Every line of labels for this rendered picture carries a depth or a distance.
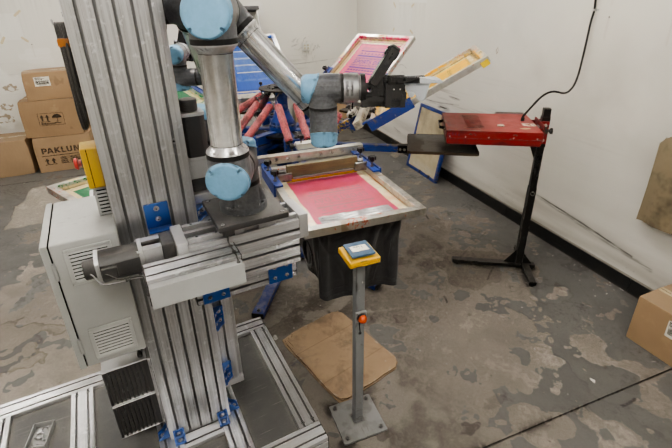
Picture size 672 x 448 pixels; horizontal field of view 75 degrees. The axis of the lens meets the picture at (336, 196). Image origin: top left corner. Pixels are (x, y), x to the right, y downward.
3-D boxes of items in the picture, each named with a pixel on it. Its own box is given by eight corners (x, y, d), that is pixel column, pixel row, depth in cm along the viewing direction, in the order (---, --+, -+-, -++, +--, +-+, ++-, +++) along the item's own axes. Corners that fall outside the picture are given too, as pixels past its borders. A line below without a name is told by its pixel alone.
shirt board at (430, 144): (470, 146, 315) (472, 135, 312) (478, 165, 279) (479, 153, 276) (291, 139, 335) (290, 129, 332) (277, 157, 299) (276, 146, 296)
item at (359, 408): (387, 430, 206) (397, 259, 166) (344, 446, 199) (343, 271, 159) (368, 394, 225) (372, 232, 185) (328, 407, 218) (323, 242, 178)
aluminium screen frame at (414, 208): (426, 215, 200) (426, 207, 198) (304, 239, 181) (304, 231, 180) (357, 160, 267) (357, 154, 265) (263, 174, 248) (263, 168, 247)
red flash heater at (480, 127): (529, 129, 307) (531, 112, 302) (547, 150, 266) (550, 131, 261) (440, 126, 316) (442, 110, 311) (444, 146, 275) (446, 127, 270)
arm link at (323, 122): (337, 137, 127) (336, 99, 122) (339, 149, 117) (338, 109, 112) (310, 137, 127) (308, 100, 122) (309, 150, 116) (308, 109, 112)
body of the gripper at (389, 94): (402, 104, 119) (358, 105, 119) (403, 72, 117) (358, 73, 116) (407, 107, 112) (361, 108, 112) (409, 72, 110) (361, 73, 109)
